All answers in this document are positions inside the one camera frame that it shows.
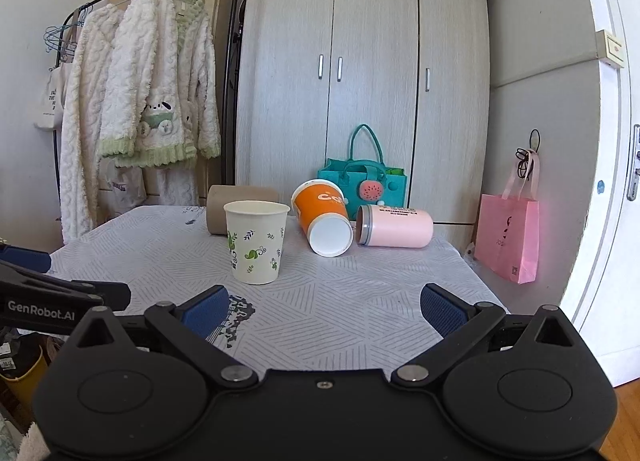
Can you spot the white fluffy cloth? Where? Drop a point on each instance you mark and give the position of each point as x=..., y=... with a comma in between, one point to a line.
x=30, y=443

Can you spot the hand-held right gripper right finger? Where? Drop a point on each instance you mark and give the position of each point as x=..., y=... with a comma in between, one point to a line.
x=442, y=308

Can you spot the orange paper cup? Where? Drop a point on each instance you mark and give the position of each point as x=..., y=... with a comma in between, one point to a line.
x=320, y=206

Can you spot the white leaf print paper cup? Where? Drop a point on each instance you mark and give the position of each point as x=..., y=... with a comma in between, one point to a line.
x=255, y=241

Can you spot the white tote bag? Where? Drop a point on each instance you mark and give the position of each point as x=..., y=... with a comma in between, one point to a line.
x=50, y=101

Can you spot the grey wooden wardrobe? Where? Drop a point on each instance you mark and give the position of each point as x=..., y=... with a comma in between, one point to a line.
x=375, y=16

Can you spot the white printed plastic bag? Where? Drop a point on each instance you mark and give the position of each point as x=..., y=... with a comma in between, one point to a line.
x=125, y=186

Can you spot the white green-trimmed fleece jacket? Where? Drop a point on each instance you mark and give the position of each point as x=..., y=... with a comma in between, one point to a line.
x=150, y=66

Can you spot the pink tumbler cup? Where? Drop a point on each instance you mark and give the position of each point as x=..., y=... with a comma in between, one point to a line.
x=400, y=228

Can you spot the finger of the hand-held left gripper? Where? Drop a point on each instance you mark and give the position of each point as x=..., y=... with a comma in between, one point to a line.
x=114, y=296
x=25, y=258

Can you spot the white door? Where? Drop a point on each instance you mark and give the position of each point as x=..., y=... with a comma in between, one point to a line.
x=615, y=241

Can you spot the beige wall switch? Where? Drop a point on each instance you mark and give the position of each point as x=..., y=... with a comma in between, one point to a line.
x=612, y=48

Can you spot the white fleece robe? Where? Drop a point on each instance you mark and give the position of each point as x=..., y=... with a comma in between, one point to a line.
x=90, y=91

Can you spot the pink paper shopping bag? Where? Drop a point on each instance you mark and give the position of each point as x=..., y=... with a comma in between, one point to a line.
x=505, y=236

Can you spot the brown paper cup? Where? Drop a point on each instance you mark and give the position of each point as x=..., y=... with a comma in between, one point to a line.
x=220, y=211

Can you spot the teal felt handbag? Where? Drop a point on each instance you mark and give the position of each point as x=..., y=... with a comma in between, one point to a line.
x=350, y=181

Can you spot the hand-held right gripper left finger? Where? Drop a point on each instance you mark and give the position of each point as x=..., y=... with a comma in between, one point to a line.
x=210, y=312

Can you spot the yellow bin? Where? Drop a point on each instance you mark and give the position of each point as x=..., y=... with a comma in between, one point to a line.
x=22, y=381

